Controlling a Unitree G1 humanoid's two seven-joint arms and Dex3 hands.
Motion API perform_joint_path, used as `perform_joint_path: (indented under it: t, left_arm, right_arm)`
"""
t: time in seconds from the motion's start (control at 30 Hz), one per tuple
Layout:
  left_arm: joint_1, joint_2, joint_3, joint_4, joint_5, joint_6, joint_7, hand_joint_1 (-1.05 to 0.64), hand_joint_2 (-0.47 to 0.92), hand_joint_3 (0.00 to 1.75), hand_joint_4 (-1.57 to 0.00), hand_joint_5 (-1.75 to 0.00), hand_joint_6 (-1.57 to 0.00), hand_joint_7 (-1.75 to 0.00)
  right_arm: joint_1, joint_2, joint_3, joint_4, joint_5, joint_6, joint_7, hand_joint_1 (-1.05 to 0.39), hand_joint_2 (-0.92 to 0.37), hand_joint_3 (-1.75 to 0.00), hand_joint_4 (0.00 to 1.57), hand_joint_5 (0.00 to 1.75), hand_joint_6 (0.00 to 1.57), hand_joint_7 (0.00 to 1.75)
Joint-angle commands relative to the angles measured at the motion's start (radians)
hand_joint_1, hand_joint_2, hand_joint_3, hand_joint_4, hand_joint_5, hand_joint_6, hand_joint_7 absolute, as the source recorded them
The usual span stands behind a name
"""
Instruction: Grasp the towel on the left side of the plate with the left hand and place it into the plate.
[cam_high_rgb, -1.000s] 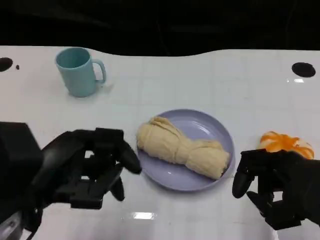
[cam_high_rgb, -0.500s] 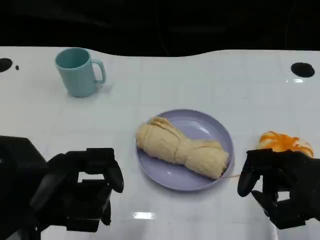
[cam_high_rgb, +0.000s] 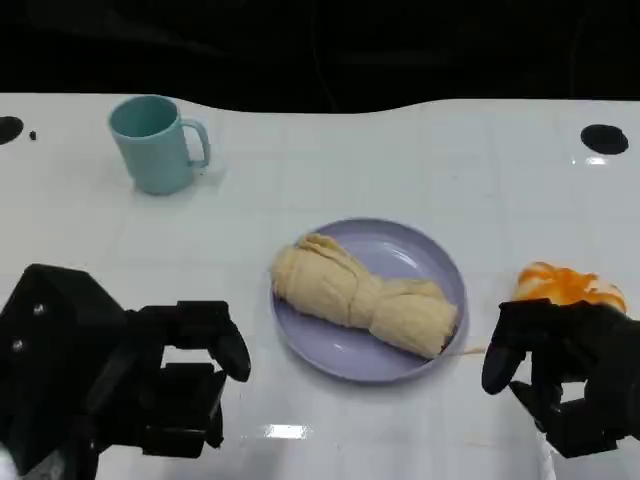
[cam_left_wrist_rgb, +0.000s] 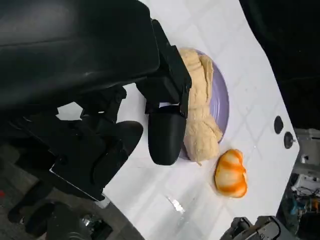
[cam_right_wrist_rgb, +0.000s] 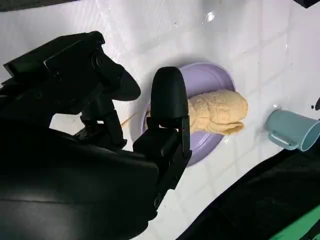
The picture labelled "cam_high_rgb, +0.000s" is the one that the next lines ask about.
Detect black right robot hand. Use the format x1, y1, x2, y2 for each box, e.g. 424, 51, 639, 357
481, 298, 640, 459

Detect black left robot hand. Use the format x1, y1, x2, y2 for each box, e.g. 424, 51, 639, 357
0, 263, 252, 459

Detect beige towel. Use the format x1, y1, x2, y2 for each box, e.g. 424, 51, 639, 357
269, 232, 460, 360

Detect orange and white bread roll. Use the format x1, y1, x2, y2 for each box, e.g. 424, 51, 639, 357
512, 259, 629, 315

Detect pale green mug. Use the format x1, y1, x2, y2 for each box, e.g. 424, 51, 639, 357
108, 94, 212, 196

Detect black round table grommet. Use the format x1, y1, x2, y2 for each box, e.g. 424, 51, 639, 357
580, 123, 630, 155
0, 115, 25, 147

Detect lilac plate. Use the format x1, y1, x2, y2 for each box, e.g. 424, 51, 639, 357
269, 217, 470, 384

